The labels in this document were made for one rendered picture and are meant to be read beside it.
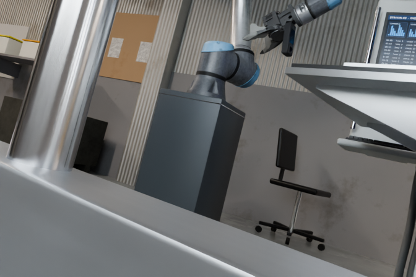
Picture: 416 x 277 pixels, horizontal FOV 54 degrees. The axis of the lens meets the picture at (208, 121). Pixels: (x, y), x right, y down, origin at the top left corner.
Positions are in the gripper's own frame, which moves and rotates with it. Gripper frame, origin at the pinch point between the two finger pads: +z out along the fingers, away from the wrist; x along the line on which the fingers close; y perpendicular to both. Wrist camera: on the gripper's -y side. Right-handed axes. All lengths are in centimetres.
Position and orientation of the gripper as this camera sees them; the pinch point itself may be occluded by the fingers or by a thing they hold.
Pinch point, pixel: (251, 48)
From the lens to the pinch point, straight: 154.3
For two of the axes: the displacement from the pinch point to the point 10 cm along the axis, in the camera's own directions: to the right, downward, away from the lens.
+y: -2.4, -8.8, 4.0
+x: -5.3, -2.2, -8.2
